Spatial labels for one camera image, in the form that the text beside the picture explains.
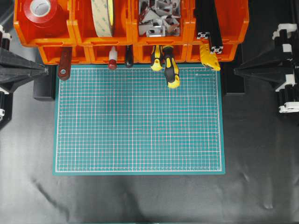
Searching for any pile of aluminium corner brackets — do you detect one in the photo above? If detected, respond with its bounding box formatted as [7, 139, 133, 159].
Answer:
[138, 0, 181, 37]

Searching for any orange lower bin far left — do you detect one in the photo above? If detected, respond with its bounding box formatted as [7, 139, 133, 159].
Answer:
[38, 46, 91, 65]

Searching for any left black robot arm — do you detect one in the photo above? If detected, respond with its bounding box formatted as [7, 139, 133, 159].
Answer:
[0, 26, 49, 128]

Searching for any orange upper bin far left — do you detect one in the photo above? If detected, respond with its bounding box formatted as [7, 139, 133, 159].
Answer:
[14, 0, 76, 47]

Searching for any cream double-sided tape roll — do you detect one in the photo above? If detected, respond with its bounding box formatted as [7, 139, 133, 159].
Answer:
[91, 0, 114, 37]

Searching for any orange upper bin centre left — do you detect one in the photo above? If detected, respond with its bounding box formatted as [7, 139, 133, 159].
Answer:
[72, 0, 133, 46]

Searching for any orange bin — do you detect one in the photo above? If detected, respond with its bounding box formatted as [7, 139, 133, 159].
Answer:
[186, 0, 250, 45]
[130, 0, 191, 46]
[72, 0, 133, 46]
[89, 45, 127, 64]
[137, 44, 188, 63]
[38, 46, 91, 65]
[14, 0, 76, 47]
[186, 44, 239, 63]

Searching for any black aluminium extrusion bar rear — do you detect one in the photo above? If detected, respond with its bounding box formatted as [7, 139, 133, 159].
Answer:
[194, 0, 210, 40]

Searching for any orange lower bin centre left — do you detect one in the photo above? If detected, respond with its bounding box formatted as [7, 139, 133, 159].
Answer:
[89, 45, 127, 64]

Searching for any orange lower bin far right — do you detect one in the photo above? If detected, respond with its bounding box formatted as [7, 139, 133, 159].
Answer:
[186, 44, 239, 63]

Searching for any black aluminium extrusion bar front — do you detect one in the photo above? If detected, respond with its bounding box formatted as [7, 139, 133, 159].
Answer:
[205, 0, 224, 54]

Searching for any black rack base stand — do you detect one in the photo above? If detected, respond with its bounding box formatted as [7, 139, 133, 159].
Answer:
[33, 65, 57, 101]

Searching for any orange lower bin centre right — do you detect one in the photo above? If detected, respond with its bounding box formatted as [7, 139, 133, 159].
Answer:
[137, 44, 188, 63]

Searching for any red tape roll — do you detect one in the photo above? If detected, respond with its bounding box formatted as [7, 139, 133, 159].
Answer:
[23, 0, 58, 24]

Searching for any orange upper bin centre right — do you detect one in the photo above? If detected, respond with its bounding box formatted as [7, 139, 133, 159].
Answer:
[130, 0, 191, 46]

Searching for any yellow utility cutter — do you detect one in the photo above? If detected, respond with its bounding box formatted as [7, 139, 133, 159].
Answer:
[199, 43, 221, 71]

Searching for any green grid cutting mat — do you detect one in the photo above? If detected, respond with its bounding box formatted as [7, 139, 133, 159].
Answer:
[53, 64, 226, 175]

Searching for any orange upper bin far right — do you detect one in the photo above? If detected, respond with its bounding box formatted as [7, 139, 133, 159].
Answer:
[186, 0, 250, 45]

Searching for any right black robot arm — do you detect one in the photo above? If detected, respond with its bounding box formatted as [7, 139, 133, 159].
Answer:
[234, 23, 299, 113]

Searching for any black aluminium extrusion bar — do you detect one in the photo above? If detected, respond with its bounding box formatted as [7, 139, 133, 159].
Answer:
[194, 0, 210, 40]
[205, 0, 224, 54]

